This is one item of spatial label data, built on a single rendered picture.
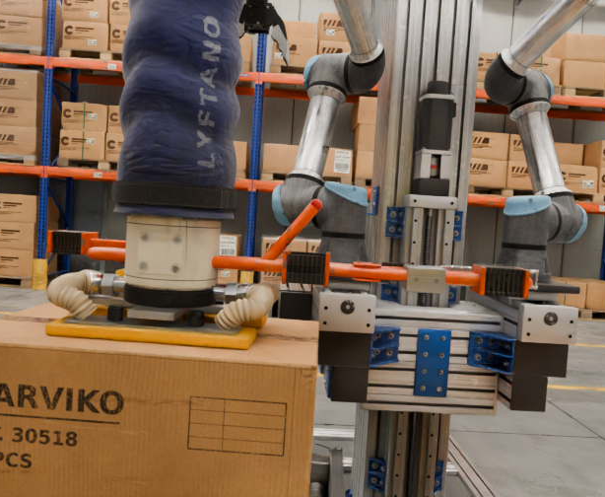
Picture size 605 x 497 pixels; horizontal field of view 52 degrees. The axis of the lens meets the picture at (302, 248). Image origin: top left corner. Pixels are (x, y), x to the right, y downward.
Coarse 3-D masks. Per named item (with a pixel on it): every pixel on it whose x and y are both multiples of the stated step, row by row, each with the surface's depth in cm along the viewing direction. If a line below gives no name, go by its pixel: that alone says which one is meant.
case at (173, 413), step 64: (0, 320) 111; (0, 384) 95; (64, 384) 95; (128, 384) 94; (192, 384) 94; (256, 384) 94; (0, 448) 96; (64, 448) 95; (128, 448) 95; (192, 448) 95; (256, 448) 94
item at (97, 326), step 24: (120, 312) 105; (192, 312) 104; (72, 336) 102; (96, 336) 101; (120, 336) 101; (144, 336) 101; (168, 336) 101; (192, 336) 100; (216, 336) 100; (240, 336) 101
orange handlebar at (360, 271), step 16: (96, 240) 141; (112, 240) 141; (96, 256) 112; (112, 256) 112; (224, 256) 112; (240, 256) 116; (336, 272) 110; (352, 272) 110; (368, 272) 110; (384, 272) 110; (400, 272) 110; (448, 272) 110; (464, 272) 114
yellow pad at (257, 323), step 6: (96, 306) 122; (102, 306) 122; (96, 312) 120; (102, 312) 120; (126, 312) 120; (204, 312) 121; (186, 318) 120; (204, 318) 119; (210, 318) 119; (264, 318) 123; (240, 324) 119; (246, 324) 119; (252, 324) 119; (258, 324) 119
